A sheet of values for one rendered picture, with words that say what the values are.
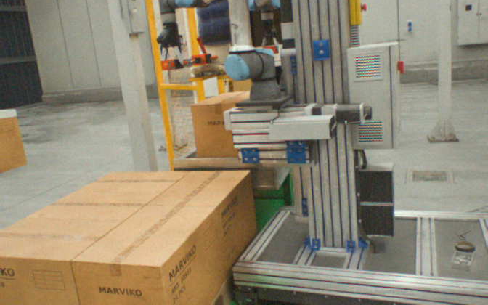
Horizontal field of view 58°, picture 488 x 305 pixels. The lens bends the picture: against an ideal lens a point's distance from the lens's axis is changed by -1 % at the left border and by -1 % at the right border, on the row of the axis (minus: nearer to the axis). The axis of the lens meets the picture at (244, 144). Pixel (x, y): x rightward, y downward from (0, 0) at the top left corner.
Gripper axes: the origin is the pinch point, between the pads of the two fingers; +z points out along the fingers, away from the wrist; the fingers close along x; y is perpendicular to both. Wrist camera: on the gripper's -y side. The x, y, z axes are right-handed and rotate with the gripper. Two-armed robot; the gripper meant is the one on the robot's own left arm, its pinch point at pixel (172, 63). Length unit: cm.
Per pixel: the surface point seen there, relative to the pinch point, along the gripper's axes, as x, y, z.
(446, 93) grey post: -146, 338, 71
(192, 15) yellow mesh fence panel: 47, 121, -31
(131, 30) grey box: 95, 107, -25
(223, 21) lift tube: -7, 55, -20
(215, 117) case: 5, 53, 38
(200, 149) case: 18, 52, 59
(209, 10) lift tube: -1, 50, -27
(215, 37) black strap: -3, 50, -11
